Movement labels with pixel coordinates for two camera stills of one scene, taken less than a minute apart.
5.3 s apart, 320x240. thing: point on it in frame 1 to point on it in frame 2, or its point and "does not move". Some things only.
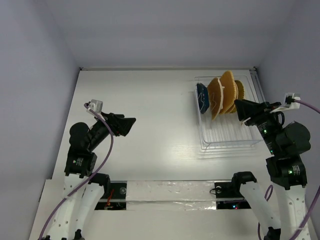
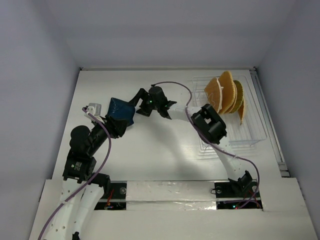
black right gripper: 256,114 to 146,105
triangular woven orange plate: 215,96 does not move
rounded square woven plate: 229,93 does not move
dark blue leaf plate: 203,97 to 122,110
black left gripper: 121,124 does not move
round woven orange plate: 227,104 does not move
